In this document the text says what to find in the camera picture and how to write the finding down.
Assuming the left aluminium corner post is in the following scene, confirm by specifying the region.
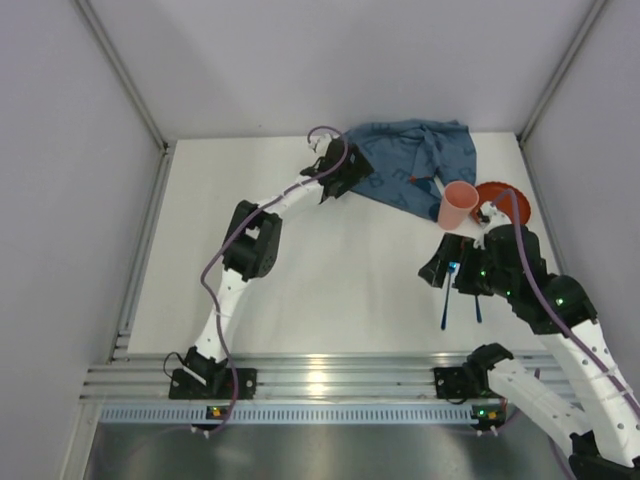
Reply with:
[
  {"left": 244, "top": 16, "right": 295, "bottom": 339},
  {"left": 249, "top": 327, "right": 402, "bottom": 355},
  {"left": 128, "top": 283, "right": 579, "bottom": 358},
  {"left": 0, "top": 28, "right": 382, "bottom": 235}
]
[{"left": 74, "top": 0, "right": 170, "bottom": 151}]

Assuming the aluminium corner post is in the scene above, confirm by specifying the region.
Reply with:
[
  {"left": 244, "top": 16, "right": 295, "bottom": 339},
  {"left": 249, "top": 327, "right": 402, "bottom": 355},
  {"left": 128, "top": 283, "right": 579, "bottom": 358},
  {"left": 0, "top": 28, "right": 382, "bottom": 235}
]
[
  {"left": 516, "top": 0, "right": 611, "bottom": 147},
  {"left": 74, "top": 0, "right": 170, "bottom": 151}
]

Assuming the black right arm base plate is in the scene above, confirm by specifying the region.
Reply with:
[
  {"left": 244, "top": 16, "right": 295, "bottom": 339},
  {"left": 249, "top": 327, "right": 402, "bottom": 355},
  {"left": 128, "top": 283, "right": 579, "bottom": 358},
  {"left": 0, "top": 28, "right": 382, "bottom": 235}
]
[{"left": 433, "top": 366, "right": 480, "bottom": 404}]

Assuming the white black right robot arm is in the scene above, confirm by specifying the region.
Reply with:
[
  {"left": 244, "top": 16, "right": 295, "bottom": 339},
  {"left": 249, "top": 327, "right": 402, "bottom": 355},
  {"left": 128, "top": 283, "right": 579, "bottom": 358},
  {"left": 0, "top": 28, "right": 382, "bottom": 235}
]
[{"left": 418, "top": 203, "right": 639, "bottom": 479}]

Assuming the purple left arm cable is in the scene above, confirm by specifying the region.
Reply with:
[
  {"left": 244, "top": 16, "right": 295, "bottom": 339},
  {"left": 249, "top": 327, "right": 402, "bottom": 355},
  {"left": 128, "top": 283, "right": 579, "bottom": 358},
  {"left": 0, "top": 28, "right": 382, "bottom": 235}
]
[{"left": 189, "top": 124, "right": 351, "bottom": 441}]

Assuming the perforated grey cable duct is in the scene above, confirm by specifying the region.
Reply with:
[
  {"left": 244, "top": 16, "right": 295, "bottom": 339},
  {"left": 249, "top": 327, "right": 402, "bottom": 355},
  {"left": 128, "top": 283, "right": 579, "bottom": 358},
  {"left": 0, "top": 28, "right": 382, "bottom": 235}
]
[{"left": 100, "top": 403, "right": 506, "bottom": 425}]

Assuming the blue metal spoon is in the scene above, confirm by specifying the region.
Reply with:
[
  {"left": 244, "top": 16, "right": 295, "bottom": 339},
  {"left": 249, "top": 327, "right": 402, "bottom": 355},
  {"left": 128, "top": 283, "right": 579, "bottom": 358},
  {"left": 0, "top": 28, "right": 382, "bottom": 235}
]
[{"left": 474, "top": 295, "right": 483, "bottom": 324}]

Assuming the blue metal fork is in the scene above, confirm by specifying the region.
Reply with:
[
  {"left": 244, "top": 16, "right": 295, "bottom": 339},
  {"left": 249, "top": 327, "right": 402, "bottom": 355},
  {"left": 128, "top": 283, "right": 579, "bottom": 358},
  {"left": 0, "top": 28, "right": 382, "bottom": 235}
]
[{"left": 440, "top": 262, "right": 458, "bottom": 331}]

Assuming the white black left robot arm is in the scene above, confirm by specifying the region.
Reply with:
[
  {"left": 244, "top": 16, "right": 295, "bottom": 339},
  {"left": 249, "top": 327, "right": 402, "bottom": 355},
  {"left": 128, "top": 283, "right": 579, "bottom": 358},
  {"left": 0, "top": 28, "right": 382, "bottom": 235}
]
[{"left": 183, "top": 135, "right": 374, "bottom": 379}]

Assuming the red plastic plate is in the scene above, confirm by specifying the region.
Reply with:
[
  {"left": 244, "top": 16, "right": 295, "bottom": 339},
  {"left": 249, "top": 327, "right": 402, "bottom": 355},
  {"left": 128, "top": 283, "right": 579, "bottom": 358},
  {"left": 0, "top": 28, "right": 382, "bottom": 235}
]
[{"left": 471, "top": 181, "right": 531, "bottom": 225}]

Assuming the pink plastic cup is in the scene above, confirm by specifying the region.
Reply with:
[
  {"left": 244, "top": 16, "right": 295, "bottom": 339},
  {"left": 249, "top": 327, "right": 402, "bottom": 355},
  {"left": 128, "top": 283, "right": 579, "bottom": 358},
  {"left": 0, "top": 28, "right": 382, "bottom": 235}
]
[{"left": 437, "top": 181, "right": 479, "bottom": 230}]

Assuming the blue letter-print placemat cloth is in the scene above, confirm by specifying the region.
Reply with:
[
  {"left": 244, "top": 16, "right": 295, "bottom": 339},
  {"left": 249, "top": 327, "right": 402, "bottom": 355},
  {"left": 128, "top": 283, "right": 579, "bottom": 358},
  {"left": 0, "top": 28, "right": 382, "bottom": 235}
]
[{"left": 345, "top": 119, "right": 477, "bottom": 221}]

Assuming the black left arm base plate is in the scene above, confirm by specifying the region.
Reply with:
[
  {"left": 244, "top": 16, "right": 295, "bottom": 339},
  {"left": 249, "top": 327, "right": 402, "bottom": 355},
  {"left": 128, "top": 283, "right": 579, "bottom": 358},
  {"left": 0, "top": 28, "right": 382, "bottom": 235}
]
[{"left": 168, "top": 368, "right": 257, "bottom": 400}]

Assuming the aluminium rail frame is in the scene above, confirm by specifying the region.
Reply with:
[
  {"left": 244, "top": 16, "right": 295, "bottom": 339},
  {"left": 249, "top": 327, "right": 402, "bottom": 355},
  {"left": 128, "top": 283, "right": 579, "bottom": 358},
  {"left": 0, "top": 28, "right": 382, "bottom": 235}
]
[{"left": 81, "top": 137, "right": 573, "bottom": 402}]

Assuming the right aluminium corner post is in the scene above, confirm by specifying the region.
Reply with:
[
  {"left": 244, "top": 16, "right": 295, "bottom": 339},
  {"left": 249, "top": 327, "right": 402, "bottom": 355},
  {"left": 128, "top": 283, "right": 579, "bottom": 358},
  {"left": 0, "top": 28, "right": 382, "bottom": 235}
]
[{"left": 516, "top": 0, "right": 611, "bottom": 147}]

